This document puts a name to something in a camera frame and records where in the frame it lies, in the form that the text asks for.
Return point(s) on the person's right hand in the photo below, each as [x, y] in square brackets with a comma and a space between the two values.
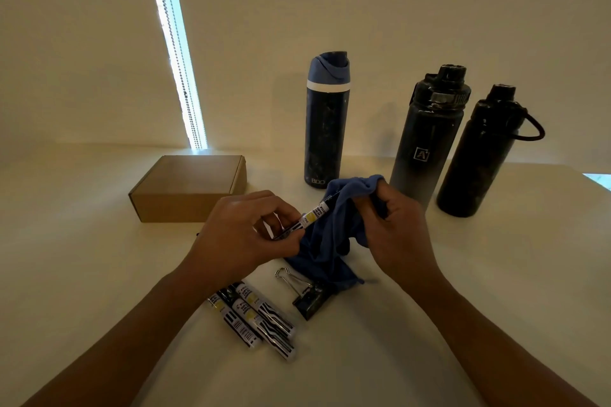
[405, 244]

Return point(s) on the person's left hand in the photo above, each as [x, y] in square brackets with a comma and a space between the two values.
[229, 244]

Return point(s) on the brown paper box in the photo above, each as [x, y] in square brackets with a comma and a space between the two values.
[186, 182]

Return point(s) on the blue cloth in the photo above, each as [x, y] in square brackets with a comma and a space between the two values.
[329, 249]

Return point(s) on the barcode label black marker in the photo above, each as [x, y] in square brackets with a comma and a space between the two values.
[238, 325]

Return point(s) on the black grey gradient bottle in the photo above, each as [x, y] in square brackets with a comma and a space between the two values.
[427, 144]

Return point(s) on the black binder clip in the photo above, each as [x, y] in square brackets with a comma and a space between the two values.
[312, 304]

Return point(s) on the navy bottle with blue lid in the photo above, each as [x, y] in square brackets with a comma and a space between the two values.
[327, 135]

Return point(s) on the person's right forearm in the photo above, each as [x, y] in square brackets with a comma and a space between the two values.
[501, 359]

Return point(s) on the person's left forearm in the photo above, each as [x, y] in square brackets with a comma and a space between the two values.
[114, 349]

